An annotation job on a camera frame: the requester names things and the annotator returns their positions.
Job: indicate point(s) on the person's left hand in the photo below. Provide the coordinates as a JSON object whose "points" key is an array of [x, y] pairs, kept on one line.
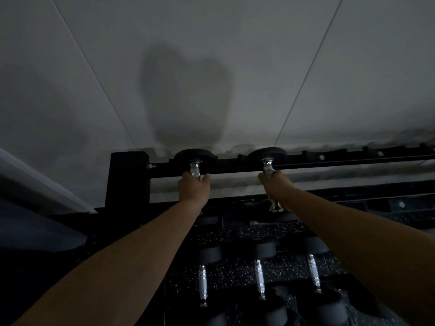
{"points": [[193, 191]]}

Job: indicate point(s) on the person's right forearm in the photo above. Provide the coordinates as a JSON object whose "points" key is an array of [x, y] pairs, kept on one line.
{"points": [[367, 247]]}

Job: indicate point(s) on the person's right hand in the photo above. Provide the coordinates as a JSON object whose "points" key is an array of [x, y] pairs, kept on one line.
{"points": [[277, 188]]}

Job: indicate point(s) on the person's left forearm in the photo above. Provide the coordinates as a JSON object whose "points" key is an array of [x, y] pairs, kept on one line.
{"points": [[129, 264]]}

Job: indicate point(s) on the person's left fingers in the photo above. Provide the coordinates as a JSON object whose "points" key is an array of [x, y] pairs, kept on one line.
{"points": [[184, 174]]}

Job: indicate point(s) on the person's right fingers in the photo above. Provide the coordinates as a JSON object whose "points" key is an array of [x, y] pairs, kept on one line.
{"points": [[264, 177]]}

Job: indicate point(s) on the black metal dumbbell rack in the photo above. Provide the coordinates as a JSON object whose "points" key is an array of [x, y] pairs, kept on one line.
{"points": [[127, 179]]}

